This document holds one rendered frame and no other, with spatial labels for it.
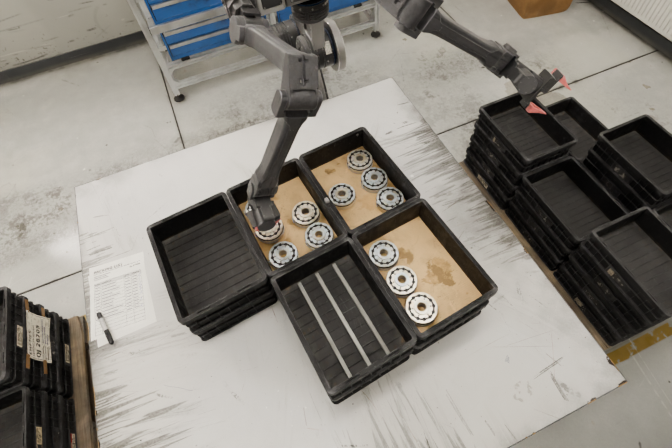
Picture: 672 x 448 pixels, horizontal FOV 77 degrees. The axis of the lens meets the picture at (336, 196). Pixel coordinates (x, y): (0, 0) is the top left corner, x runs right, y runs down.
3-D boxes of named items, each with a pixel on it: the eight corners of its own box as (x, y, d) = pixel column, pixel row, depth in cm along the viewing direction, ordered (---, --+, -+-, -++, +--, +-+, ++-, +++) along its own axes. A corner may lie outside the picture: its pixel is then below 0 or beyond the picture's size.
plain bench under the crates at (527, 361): (142, 254, 246) (73, 187, 188) (386, 160, 275) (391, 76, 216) (206, 595, 162) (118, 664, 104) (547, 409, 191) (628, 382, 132)
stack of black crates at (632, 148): (561, 186, 239) (597, 133, 202) (603, 168, 244) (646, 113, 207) (613, 243, 218) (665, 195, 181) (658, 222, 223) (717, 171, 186)
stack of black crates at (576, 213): (502, 212, 232) (521, 175, 204) (547, 192, 237) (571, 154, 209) (550, 273, 211) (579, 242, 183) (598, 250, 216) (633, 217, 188)
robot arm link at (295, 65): (330, 56, 95) (290, 54, 90) (321, 113, 102) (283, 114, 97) (262, 15, 127) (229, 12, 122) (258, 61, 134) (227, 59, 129)
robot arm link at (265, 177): (317, 83, 102) (276, 82, 97) (325, 101, 100) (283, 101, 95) (273, 182, 135) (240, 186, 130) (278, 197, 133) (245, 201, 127)
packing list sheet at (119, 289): (84, 270, 165) (83, 270, 164) (142, 248, 169) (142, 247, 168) (91, 350, 147) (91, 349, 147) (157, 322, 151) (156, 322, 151)
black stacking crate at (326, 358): (276, 291, 144) (269, 279, 134) (350, 251, 151) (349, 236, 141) (332, 402, 124) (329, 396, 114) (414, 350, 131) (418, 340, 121)
